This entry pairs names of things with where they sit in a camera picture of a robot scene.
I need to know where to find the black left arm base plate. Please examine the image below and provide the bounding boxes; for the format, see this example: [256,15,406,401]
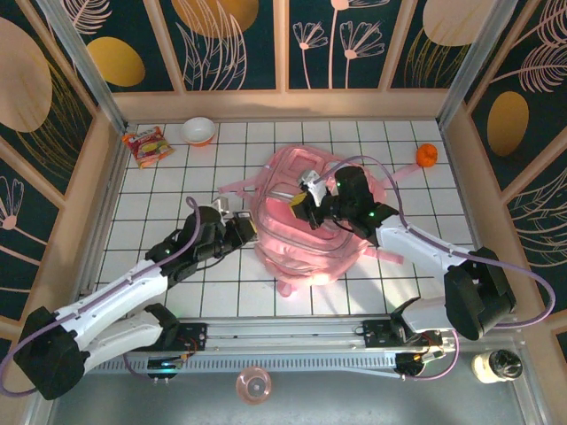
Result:
[132,321,209,353]

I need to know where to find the slotted grey cable tray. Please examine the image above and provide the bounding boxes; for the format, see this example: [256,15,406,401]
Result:
[83,355,400,374]

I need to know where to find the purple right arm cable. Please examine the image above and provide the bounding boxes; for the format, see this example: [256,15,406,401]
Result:
[315,154,557,383]

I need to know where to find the white and orange bowl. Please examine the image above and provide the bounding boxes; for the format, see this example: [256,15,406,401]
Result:
[181,116,218,148]

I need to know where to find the orange toy fruit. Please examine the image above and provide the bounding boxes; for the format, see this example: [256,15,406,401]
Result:
[415,142,441,170]

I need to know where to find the small circuit board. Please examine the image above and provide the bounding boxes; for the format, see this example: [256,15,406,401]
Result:
[394,352,445,381]
[146,357,183,383]

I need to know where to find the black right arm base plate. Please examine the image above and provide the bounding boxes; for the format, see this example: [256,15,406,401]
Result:
[361,318,444,349]

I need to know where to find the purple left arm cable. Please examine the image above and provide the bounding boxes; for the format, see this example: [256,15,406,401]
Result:
[0,196,210,398]

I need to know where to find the pink school backpack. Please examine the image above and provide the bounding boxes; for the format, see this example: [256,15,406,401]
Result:
[219,148,423,299]

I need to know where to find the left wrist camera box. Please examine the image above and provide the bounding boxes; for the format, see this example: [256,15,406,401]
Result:
[211,196,232,219]

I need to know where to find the red snack packet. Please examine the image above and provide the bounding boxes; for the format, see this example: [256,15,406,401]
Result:
[121,126,176,170]

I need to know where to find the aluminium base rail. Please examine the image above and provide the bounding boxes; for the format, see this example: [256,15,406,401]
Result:
[79,313,522,356]

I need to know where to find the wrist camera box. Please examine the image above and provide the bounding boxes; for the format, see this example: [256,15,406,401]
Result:
[297,168,332,207]
[211,196,232,219]

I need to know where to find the white bottle with black cap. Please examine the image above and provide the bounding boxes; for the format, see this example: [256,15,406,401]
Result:
[470,348,524,385]

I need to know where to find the aluminium frame post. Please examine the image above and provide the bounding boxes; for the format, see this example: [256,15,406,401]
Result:
[37,0,130,133]
[435,0,520,128]

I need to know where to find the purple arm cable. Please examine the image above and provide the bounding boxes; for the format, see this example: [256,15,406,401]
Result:
[315,154,557,383]
[0,196,210,398]

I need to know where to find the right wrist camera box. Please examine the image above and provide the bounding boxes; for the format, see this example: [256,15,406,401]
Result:
[297,168,332,207]

